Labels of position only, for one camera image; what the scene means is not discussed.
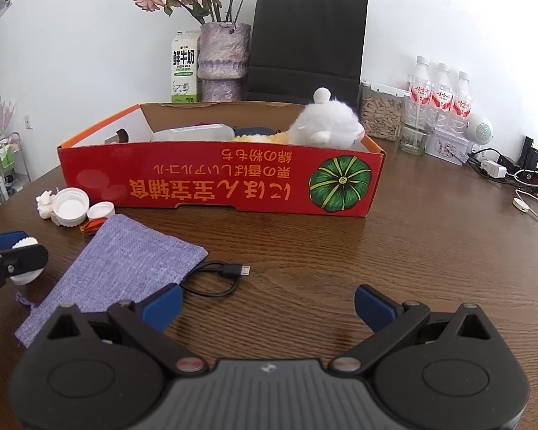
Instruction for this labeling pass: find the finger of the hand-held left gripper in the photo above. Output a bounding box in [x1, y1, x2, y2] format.
[0, 231, 29, 256]
[0, 245, 49, 284]

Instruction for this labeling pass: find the white and green milk carton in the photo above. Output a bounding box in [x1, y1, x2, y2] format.
[170, 28, 202, 104]

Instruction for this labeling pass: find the white plug adapter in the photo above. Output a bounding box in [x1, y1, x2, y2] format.
[481, 159, 507, 179]

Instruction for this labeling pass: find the white printed tin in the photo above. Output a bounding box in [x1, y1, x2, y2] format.
[425, 126, 471, 166]

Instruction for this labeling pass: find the white cable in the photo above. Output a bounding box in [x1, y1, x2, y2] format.
[513, 188, 538, 234]

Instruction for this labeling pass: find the purple textured vase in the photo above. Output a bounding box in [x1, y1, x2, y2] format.
[197, 21, 252, 104]

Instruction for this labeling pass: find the clear snack jar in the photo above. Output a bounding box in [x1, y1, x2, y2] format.
[360, 81, 405, 140]

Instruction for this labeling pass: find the black power strip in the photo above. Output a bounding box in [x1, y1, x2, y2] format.
[468, 150, 538, 191]

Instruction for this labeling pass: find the thin black usb cable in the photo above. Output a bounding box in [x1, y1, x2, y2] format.
[179, 261, 252, 298]

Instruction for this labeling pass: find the crumpled white tissue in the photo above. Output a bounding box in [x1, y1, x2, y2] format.
[36, 191, 58, 219]

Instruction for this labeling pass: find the red label water bottle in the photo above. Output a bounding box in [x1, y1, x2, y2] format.
[433, 63, 454, 128]
[453, 71, 473, 130]
[406, 56, 433, 117]

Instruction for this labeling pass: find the white round speaker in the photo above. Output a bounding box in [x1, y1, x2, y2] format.
[466, 115, 494, 153]

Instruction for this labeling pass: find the metal storage rack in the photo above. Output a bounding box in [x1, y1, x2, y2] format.
[0, 132, 23, 216]

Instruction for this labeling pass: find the clear drinking glass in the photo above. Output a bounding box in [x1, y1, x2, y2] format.
[399, 99, 435, 157]

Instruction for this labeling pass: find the small white bottle cap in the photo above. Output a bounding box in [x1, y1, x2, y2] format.
[87, 201, 116, 221]

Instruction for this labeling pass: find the large white ribbed cap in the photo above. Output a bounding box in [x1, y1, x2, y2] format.
[51, 187, 90, 228]

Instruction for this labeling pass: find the black paper bag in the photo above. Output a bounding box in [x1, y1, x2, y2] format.
[246, 0, 369, 110]

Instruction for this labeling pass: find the purple fabric pouch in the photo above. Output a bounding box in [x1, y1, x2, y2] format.
[14, 214, 209, 349]

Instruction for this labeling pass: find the black upright device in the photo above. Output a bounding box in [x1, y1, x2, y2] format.
[522, 137, 538, 167]

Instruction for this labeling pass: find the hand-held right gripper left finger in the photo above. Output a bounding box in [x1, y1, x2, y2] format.
[46, 283, 209, 376]

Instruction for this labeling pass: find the white and yellow plush toy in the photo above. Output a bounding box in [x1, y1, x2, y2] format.
[235, 88, 366, 148]

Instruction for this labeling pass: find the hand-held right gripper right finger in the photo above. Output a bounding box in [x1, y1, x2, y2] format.
[332, 283, 493, 376]

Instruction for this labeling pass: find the red cardboard box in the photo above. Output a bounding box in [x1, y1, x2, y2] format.
[57, 101, 385, 219]

